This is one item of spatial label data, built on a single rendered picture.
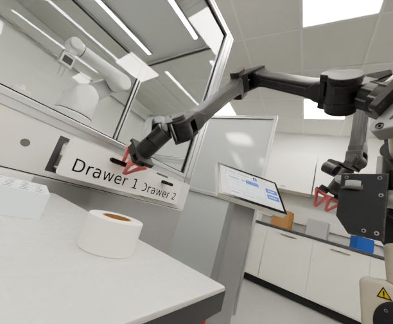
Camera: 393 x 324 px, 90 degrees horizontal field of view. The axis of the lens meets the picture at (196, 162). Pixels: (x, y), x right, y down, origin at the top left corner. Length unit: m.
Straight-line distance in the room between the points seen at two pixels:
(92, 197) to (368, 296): 0.82
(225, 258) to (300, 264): 2.05
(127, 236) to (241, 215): 1.25
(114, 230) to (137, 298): 0.09
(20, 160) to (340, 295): 3.41
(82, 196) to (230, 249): 1.02
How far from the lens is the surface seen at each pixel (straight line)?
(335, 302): 3.48
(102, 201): 0.83
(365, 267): 3.46
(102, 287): 0.21
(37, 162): 0.73
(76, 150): 0.65
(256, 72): 0.89
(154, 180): 0.93
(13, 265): 0.23
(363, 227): 0.65
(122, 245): 0.27
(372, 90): 0.62
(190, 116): 0.61
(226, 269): 1.50
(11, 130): 0.71
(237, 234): 1.48
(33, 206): 0.37
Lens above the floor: 0.84
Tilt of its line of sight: 12 degrees up
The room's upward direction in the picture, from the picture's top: 17 degrees clockwise
